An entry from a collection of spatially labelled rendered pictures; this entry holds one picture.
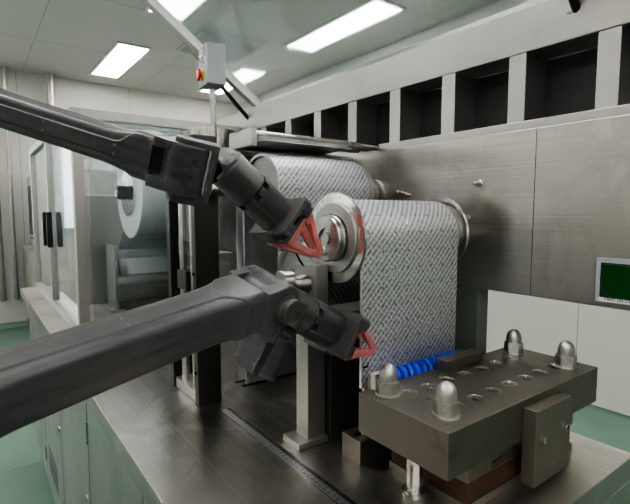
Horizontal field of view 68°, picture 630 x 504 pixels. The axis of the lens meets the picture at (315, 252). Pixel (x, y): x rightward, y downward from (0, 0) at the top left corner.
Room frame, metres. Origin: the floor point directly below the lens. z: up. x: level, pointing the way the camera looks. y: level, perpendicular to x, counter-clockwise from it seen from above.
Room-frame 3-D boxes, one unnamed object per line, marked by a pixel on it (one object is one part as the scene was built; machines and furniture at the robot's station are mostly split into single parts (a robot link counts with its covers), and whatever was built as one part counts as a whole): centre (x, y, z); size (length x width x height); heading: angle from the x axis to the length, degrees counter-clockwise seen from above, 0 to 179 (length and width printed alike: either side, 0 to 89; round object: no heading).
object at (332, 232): (0.75, -0.02, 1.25); 0.07 x 0.02 x 0.07; 36
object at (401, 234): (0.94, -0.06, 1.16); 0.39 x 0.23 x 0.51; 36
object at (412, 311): (0.78, -0.17, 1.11); 0.23 x 0.01 x 0.18; 126
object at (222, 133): (1.41, 0.31, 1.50); 0.14 x 0.14 x 0.06
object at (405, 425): (0.71, -0.27, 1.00); 0.40 x 0.16 x 0.06; 126
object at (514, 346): (0.85, -0.37, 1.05); 0.04 x 0.04 x 0.04
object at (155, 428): (1.54, 0.49, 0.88); 2.52 x 0.66 x 0.04; 36
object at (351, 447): (0.79, -0.17, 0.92); 0.28 x 0.04 x 0.04; 126
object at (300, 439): (0.77, 0.02, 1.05); 0.06 x 0.05 x 0.31; 126
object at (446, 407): (0.58, -0.17, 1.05); 0.04 x 0.04 x 0.04
